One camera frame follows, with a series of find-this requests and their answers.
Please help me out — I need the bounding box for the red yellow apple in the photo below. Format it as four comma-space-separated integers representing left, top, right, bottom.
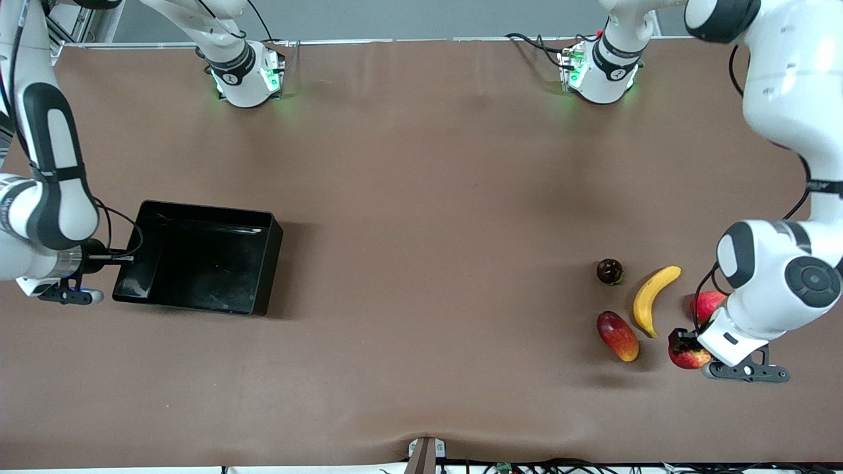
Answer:
668, 346, 713, 371

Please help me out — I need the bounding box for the yellow banana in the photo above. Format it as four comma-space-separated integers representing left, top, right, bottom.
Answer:
633, 265, 683, 339

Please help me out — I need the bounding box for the black plastic box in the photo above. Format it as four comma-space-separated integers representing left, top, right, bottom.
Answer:
112, 200, 285, 317

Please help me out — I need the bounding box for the plain red apple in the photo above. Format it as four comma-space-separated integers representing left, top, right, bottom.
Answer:
690, 290, 727, 323

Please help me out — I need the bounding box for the red yellow mango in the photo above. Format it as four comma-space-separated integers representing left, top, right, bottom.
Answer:
596, 310, 640, 363

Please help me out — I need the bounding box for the dark purple mangosteen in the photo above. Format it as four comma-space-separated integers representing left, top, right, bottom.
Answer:
596, 258, 625, 286

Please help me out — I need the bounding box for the brown table mat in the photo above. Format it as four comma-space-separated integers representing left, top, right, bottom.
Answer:
0, 36, 843, 469

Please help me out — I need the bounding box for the metal table clamp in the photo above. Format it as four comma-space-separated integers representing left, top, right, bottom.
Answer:
403, 436, 447, 474

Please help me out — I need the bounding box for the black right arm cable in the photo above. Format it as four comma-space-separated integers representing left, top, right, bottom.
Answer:
0, 0, 144, 264

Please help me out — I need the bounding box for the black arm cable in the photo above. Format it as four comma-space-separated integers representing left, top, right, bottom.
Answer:
0, 0, 144, 264
692, 43, 814, 330

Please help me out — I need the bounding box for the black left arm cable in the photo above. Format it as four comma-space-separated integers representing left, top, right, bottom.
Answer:
692, 43, 814, 330

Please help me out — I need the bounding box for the aluminium frame profile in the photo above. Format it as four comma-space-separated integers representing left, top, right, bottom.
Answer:
46, 0, 99, 66

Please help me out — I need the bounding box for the black right base cable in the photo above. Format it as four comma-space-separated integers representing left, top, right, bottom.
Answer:
247, 0, 294, 66

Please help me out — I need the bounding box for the black base cable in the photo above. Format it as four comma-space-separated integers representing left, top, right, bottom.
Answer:
504, 32, 597, 73
247, 0, 294, 66

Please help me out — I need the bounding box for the black left base cable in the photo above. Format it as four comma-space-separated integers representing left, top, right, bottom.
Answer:
504, 32, 597, 73

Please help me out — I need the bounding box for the metal table edge rail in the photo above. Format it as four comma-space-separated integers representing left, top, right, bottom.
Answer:
59, 34, 692, 50

